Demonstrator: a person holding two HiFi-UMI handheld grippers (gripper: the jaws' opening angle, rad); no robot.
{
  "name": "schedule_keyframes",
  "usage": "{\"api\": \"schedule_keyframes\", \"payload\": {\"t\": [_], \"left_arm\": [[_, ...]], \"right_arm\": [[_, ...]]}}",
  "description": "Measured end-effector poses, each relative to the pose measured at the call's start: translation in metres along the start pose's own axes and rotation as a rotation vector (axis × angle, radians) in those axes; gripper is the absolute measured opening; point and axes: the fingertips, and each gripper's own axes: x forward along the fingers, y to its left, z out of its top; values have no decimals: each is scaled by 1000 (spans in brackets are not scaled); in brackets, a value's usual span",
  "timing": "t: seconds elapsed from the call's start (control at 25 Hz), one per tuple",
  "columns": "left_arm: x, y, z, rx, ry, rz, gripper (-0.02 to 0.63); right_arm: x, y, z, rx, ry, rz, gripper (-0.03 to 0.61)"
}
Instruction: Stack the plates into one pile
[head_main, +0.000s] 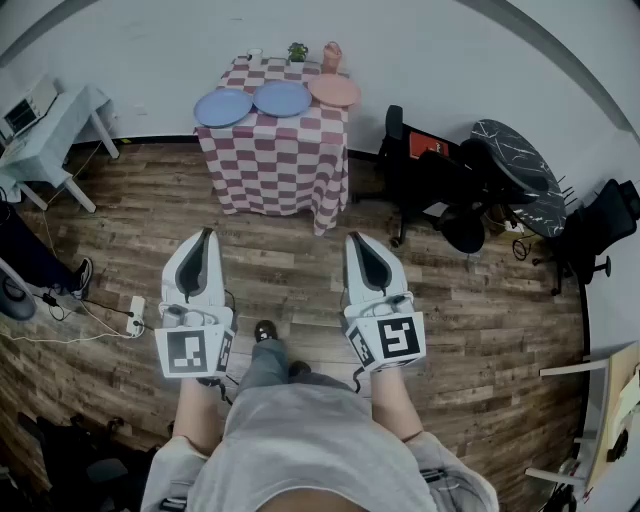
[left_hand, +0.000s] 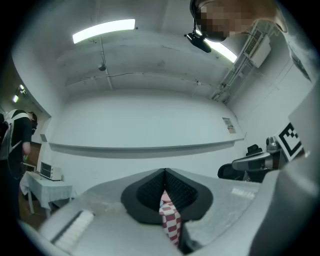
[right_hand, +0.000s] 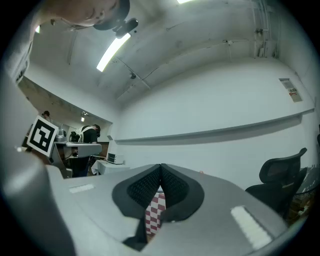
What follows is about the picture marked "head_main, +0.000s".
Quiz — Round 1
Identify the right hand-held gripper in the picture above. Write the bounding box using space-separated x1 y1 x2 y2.
341 231 428 374

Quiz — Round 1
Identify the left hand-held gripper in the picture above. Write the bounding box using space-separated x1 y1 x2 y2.
153 227 239 380

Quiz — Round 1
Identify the light blue plate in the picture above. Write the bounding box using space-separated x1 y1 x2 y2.
193 88 254 129

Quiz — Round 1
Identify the pink plate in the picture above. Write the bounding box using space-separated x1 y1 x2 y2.
307 73 363 109

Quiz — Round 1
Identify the lavender blue plate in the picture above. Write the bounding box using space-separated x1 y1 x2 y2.
252 80 313 119

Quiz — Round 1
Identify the person's left forearm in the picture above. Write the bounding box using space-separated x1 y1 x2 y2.
171 376 227 457

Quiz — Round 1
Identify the person's right forearm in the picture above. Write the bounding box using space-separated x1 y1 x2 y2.
368 368 426 442

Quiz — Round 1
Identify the white power strip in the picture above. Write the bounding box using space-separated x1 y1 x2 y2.
125 295 147 338

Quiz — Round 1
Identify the person's grey trouser leg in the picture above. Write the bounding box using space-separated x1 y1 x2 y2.
236 336 292 397

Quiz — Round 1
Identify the red white checkered tablecloth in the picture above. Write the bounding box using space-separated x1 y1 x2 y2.
194 55 351 238

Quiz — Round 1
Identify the red box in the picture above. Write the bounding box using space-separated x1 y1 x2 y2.
408 130 447 162

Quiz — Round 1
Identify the person's grey shirt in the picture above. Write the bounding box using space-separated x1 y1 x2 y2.
141 381 501 512

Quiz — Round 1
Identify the black marble round table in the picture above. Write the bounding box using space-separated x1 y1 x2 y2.
469 118 569 237

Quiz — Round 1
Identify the white side table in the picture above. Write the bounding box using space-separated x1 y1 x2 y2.
0 83 121 214

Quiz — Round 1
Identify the black chair base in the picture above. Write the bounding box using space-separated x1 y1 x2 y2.
17 411 156 512

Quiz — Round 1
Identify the pink jug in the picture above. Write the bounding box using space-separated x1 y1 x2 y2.
321 40 345 77

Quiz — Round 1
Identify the black mesh office chair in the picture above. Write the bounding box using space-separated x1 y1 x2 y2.
531 178 640 297

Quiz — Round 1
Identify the white electronic instrument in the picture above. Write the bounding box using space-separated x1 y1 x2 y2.
0 76 59 142

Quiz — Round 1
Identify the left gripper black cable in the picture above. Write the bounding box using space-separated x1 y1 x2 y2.
195 375 237 407

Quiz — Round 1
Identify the white floor cable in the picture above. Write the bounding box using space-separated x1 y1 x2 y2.
0 299 132 346

